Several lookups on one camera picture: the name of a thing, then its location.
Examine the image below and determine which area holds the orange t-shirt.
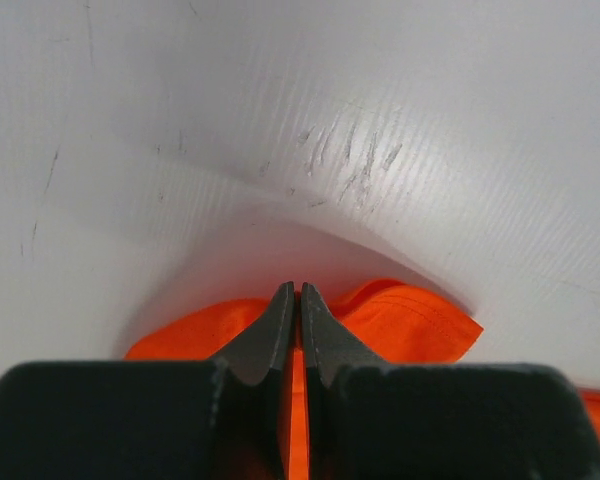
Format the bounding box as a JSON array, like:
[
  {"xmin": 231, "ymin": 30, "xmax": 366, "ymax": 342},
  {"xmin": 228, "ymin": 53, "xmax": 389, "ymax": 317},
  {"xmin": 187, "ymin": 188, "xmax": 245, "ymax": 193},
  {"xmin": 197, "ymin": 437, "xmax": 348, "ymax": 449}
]
[{"xmin": 124, "ymin": 279, "xmax": 600, "ymax": 479}]

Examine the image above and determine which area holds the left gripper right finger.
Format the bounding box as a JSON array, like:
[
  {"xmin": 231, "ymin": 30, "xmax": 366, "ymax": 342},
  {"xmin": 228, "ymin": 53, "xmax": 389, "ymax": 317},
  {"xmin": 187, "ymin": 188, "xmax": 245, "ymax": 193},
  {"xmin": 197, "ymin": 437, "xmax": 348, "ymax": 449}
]
[{"xmin": 300, "ymin": 284, "xmax": 600, "ymax": 479}]

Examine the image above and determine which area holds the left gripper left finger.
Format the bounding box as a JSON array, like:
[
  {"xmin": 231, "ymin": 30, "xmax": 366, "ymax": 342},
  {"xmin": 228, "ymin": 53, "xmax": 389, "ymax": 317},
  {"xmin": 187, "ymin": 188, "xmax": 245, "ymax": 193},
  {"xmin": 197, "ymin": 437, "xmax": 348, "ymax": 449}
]
[{"xmin": 0, "ymin": 283, "xmax": 295, "ymax": 479}]

